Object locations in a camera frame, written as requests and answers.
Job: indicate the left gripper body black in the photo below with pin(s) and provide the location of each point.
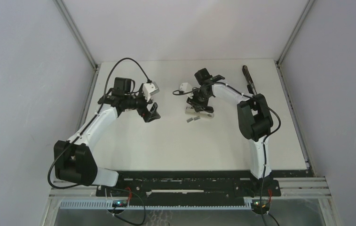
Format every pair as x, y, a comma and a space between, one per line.
139, 103

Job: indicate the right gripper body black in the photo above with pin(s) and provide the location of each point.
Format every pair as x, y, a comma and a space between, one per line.
199, 95

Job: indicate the silver black staple remover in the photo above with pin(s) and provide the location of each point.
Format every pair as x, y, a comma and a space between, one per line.
202, 114

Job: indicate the black stapler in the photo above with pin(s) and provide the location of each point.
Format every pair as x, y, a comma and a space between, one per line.
250, 83

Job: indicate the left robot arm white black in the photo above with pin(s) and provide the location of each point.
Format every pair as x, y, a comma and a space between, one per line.
74, 161

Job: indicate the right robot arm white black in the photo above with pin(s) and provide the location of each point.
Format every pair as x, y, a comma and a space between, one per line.
253, 114

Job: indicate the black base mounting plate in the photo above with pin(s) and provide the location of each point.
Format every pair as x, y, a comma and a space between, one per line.
192, 187

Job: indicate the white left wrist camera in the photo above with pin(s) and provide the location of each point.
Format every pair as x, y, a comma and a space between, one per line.
149, 89

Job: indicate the left controller board with wires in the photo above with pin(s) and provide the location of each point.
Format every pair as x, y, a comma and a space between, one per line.
118, 205

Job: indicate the controller board with wires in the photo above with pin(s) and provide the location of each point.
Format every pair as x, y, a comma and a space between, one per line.
118, 205
262, 208

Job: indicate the right controller board with wires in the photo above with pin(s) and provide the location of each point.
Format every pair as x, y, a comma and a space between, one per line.
262, 208

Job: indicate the white cable duct strip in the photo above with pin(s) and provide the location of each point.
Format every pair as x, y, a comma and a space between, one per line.
245, 204

